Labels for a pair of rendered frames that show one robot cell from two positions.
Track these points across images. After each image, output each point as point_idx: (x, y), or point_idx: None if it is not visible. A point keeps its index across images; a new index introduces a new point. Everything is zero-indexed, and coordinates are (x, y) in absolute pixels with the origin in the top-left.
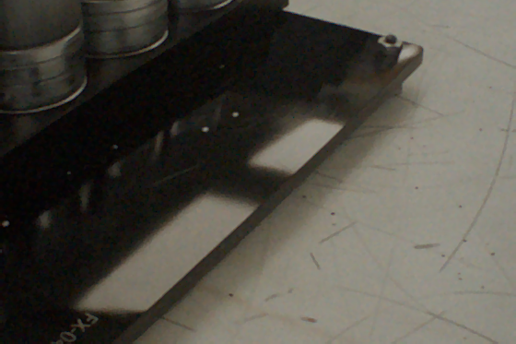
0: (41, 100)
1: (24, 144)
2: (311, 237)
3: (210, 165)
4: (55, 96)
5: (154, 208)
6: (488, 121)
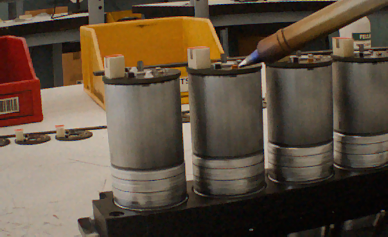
0: (297, 177)
1: (277, 195)
2: None
3: (371, 224)
4: (306, 177)
5: (328, 235)
6: None
